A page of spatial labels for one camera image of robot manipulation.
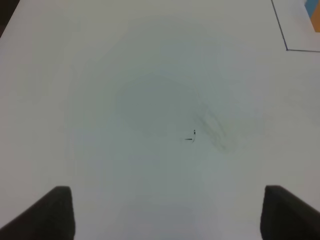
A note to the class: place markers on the blue template block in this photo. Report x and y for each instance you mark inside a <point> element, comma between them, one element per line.
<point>310,6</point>

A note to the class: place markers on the orange template block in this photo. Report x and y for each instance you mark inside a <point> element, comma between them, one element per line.
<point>315,18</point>

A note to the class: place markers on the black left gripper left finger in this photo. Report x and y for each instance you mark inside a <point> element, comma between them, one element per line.
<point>50,218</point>

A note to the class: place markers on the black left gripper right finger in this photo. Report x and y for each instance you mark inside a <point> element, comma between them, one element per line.
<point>284,216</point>

